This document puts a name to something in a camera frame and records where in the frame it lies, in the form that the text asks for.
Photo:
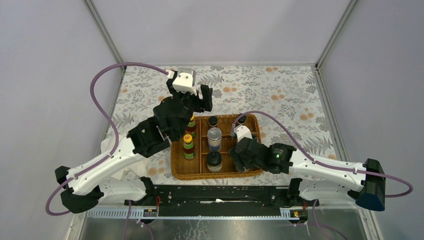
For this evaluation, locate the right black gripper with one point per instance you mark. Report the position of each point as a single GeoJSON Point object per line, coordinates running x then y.
{"type": "Point", "coordinates": [236, 157]}

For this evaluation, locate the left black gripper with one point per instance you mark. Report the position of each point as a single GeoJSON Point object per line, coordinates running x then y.
{"type": "Point", "coordinates": [201, 106]}

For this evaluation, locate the small dark spice jar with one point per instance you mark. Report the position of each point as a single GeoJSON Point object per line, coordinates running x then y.
{"type": "Point", "coordinates": [212, 121]}

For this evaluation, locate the black cap dark jar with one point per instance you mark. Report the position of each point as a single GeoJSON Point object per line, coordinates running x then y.
{"type": "Point", "coordinates": [241, 120]}

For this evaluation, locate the black cap white jar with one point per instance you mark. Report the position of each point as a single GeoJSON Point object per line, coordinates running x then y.
{"type": "Point", "coordinates": [214, 161]}

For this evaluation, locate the blue label shaker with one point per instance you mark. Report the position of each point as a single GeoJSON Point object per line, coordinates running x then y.
{"type": "Point", "coordinates": [214, 139]}

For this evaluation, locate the yellow cap sauce bottle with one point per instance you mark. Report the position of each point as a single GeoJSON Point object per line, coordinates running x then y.
{"type": "Point", "coordinates": [191, 127]}
{"type": "Point", "coordinates": [188, 147]}

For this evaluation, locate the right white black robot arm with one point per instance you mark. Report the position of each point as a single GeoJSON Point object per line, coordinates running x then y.
{"type": "Point", "coordinates": [317, 178]}

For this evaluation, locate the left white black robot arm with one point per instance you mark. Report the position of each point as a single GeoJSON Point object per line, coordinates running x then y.
{"type": "Point", "coordinates": [83, 187]}

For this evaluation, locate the wicker divided basket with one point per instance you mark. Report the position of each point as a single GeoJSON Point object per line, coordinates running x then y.
{"type": "Point", "coordinates": [196, 168]}

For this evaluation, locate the floral table mat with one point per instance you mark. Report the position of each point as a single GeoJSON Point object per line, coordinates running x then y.
{"type": "Point", "coordinates": [285, 99]}

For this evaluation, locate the white crumpled cloth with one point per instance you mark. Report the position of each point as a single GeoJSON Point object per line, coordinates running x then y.
{"type": "Point", "coordinates": [132, 171]}

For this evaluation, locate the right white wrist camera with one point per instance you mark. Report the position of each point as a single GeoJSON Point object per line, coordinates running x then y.
{"type": "Point", "coordinates": [241, 132]}

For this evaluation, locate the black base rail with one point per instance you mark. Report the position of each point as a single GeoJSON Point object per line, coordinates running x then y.
{"type": "Point", "coordinates": [220, 201]}

